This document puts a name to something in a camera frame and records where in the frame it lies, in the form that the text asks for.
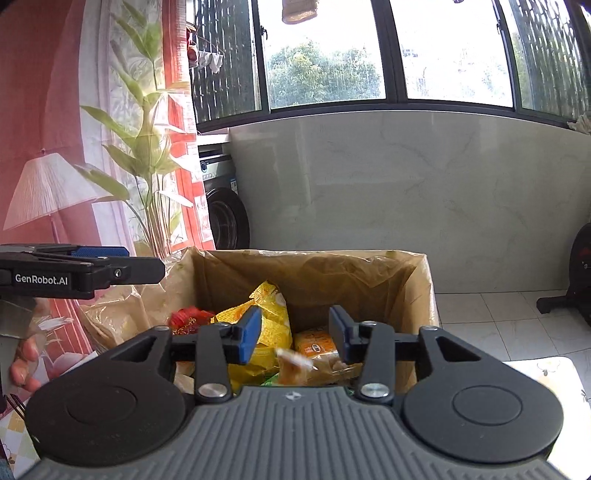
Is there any brown cardboard box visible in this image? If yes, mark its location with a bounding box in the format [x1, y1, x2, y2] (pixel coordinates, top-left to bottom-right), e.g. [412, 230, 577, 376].
[76, 247, 439, 398]

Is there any small red snack packet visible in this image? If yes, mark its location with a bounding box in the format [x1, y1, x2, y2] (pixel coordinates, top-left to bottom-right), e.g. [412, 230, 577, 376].
[168, 305, 218, 335]

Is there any yellow snack packet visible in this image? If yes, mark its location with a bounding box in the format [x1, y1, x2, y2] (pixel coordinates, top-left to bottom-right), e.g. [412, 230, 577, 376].
[210, 281, 294, 393]

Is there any printed backdrop cloth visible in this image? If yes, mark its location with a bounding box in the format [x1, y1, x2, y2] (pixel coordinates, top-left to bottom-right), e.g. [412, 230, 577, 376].
[0, 0, 218, 398]

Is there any grey washing machine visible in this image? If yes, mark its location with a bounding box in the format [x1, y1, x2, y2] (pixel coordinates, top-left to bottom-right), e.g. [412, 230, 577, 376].
[196, 152, 251, 252]

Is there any person's left hand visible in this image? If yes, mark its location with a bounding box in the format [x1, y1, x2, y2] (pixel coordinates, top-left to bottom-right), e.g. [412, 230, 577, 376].
[9, 336, 49, 394]

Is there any clear toast bread packet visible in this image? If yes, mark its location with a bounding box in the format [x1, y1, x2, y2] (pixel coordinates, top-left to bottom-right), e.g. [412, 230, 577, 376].
[305, 357, 365, 386]

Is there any black exercise bike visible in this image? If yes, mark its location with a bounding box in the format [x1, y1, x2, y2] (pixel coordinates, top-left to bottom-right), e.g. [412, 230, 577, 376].
[537, 228, 591, 326]

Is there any beige hanging towel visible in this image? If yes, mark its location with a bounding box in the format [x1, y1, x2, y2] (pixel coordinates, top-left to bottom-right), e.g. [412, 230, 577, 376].
[281, 0, 319, 25]

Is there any small brown snack packet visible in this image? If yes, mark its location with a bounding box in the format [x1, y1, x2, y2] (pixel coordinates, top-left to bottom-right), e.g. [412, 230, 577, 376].
[274, 347, 315, 384]

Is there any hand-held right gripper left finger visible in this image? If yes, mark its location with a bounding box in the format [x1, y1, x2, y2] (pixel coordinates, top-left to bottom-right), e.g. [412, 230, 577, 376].
[104, 305, 263, 403]

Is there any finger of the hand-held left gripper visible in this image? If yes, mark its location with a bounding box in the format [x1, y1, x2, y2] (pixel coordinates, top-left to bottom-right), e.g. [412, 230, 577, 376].
[32, 244, 131, 260]
[92, 255, 166, 291]

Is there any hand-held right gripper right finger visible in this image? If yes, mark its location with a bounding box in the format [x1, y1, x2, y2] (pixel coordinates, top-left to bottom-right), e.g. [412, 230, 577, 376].
[329, 305, 491, 403]

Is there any orange white bread packet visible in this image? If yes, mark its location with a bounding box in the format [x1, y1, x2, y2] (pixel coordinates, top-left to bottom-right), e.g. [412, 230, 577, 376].
[293, 327, 340, 361]

